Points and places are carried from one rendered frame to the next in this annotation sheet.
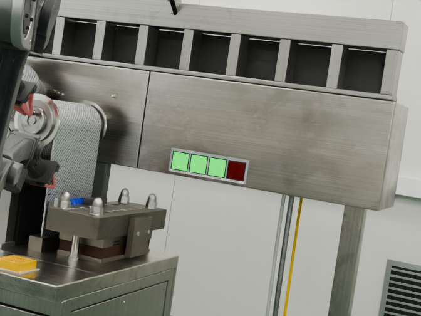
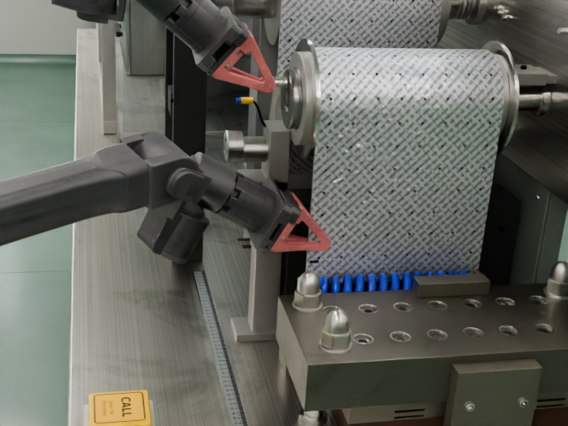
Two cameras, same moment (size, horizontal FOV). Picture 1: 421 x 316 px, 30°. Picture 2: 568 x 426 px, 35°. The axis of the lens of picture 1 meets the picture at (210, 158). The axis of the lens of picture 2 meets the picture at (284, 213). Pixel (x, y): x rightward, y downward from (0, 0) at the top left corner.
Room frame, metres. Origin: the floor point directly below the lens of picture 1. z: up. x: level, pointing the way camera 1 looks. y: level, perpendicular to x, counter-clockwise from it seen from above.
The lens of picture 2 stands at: (1.51, -0.39, 1.54)
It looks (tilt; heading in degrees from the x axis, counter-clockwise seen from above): 22 degrees down; 55
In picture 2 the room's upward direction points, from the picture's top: 4 degrees clockwise
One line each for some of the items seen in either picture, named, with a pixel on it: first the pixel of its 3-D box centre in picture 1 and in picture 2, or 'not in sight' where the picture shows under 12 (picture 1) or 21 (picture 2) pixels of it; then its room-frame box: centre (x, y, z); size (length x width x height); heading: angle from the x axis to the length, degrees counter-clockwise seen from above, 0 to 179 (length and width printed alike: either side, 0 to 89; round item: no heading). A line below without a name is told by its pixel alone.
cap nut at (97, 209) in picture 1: (97, 205); (336, 328); (2.07, 0.28, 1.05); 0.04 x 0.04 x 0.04
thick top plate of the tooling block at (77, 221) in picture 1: (110, 218); (452, 340); (2.23, 0.26, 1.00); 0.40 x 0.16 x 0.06; 158
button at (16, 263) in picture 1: (16, 263); (119, 416); (1.88, 0.43, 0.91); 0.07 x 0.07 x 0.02; 68
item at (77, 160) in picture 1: (72, 172); (400, 215); (2.24, 0.38, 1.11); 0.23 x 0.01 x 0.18; 158
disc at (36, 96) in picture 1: (37, 120); (303, 98); (2.16, 0.49, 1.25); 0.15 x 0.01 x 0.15; 68
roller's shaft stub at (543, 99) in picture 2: not in sight; (518, 98); (2.42, 0.38, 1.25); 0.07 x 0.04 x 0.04; 158
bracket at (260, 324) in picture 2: (7, 190); (257, 234); (2.13, 0.53, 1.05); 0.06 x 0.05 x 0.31; 158
